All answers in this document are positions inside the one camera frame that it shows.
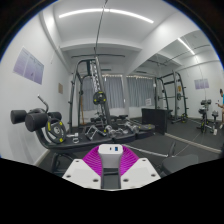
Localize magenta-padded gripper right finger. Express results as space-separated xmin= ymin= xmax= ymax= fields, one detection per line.
xmin=110 ymin=145 xmax=162 ymax=190

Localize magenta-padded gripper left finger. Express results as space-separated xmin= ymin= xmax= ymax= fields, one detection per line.
xmin=62 ymin=145 xmax=112 ymax=190

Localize white charger block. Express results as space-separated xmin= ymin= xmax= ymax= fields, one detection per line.
xmin=97 ymin=143 xmax=125 ymax=172

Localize black weight bench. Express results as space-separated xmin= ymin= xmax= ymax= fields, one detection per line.
xmin=9 ymin=94 xmax=156 ymax=174

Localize black padded bench seat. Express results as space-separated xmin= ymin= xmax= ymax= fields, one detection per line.
xmin=161 ymin=153 xmax=200 ymax=176

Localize black weight plate yellow marks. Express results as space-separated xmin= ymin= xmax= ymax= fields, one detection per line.
xmin=44 ymin=118 xmax=67 ymax=145

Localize black upright panel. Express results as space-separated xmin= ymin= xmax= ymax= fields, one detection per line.
xmin=141 ymin=107 xmax=174 ymax=135

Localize black weight plate on rack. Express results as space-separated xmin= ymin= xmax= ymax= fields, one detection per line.
xmin=92 ymin=90 xmax=108 ymax=106

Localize black squat rack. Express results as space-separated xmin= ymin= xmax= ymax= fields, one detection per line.
xmin=153 ymin=70 xmax=189 ymax=124

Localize grey window curtains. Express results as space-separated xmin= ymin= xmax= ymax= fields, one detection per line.
xmin=81 ymin=74 xmax=156 ymax=111

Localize black exercise bike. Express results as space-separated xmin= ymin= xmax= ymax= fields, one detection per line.
xmin=197 ymin=99 xmax=219 ymax=134

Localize person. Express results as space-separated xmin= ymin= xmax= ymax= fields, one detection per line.
xmin=215 ymin=88 xmax=224 ymax=129

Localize long ceiling light strip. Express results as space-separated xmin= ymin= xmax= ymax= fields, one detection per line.
xmin=177 ymin=37 xmax=196 ymax=56
xmin=58 ymin=7 xmax=155 ymax=24

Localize black cable power rack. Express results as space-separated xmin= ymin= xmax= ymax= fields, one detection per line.
xmin=68 ymin=55 xmax=116 ymax=134

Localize small purple wall poster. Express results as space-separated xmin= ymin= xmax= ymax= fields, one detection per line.
xmin=194 ymin=78 xmax=210 ymax=90

